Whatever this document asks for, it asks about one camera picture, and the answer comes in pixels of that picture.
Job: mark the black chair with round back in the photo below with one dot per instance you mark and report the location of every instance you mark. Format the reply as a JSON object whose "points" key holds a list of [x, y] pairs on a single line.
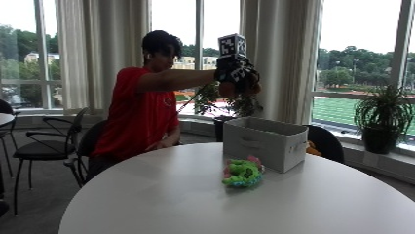
{"points": [[87, 143], [325, 143]]}

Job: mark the orange soft toy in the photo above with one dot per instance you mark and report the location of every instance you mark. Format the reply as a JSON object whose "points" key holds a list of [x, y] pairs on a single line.
{"points": [[312, 148]]}

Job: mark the white fabric storage box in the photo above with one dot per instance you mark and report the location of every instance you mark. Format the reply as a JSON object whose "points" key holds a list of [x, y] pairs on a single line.
{"points": [[263, 146]]}

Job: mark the brown soft toy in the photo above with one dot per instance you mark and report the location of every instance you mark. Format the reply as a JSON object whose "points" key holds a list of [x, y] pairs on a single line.
{"points": [[226, 89]]}

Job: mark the black chair with thin legs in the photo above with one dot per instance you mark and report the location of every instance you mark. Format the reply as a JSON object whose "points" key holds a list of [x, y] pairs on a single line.
{"points": [[5, 109]]}

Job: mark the small round white table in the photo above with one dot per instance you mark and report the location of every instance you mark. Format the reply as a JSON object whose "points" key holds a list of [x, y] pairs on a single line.
{"points": [[5, 118]]}

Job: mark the leafy potted plant black pot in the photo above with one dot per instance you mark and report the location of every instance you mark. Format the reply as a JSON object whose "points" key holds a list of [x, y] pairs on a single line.
{"points": [[242, 104]]}

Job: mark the black chair with armrests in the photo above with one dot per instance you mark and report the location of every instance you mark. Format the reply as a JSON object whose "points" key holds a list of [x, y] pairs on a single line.
{"points": [[42, 149]]}

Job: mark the tall potted plant black pot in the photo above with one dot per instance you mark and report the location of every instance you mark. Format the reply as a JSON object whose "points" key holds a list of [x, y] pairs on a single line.
{"points": [[381, 120]]}

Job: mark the white cube with black markers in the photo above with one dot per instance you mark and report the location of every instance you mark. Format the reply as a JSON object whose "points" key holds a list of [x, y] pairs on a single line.
{"points": [[231, 45]]}

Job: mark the green and pink soft toy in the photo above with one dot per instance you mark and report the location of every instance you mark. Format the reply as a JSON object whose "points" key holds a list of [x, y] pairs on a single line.
{"points": [[242, 172]]}

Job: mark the white curtain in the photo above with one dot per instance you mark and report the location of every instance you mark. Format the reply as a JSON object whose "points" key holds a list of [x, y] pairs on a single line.
{"points": [[101, 52], [283, 55]]}

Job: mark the person in red shirt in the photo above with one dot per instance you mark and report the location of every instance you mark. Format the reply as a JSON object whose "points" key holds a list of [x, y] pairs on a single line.
{"points": [[133, 113]]}

